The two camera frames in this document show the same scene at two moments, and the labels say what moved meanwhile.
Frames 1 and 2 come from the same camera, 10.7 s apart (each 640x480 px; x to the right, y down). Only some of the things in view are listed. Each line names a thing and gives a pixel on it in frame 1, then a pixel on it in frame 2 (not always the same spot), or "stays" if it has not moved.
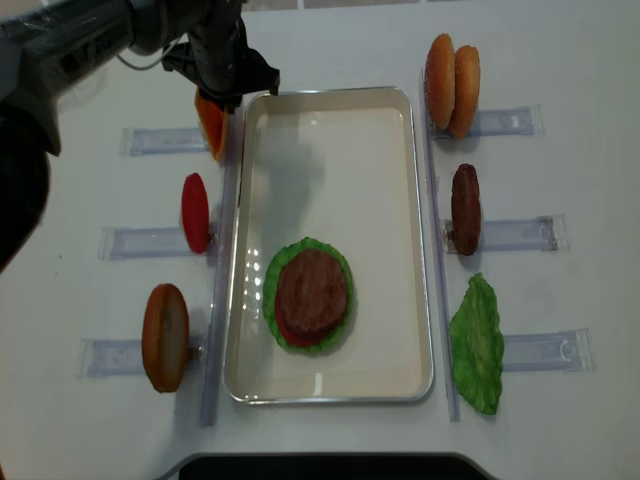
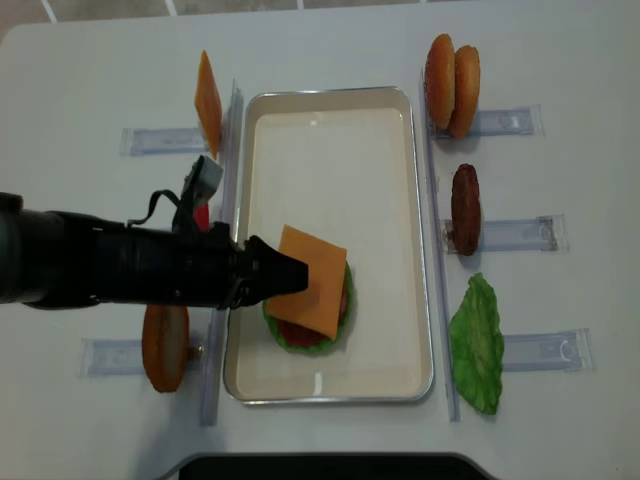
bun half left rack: [165, 337] stays
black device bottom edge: [329, 466] stays
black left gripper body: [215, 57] -> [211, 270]
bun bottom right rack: [467, 90] stays
